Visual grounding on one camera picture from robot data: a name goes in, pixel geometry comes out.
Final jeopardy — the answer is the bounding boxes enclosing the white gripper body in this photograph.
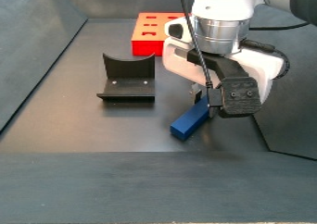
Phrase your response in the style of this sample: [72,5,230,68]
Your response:
[162,17,285,103]

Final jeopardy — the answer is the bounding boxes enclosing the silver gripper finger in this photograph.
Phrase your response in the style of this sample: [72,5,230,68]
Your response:
[209,107,218,118]
[190,83,202,104]

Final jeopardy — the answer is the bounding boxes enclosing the blue rectangular block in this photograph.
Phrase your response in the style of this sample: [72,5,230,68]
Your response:
[170,97,209,141]

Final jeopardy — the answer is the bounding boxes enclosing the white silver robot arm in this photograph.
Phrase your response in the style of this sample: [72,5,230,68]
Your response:
[162,0,317,117]

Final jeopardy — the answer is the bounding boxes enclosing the black curved fixture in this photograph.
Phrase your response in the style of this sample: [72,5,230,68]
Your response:
[97,55,155,102]

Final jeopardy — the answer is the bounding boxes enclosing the red shape-sorting board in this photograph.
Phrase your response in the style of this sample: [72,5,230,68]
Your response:
[131,12,183,56]

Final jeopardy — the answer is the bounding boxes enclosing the black cable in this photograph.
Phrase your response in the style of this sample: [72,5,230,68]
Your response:
[177,0,216,90]

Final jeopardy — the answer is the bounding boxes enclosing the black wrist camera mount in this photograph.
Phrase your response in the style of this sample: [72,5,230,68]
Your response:
[202,53,261,118]

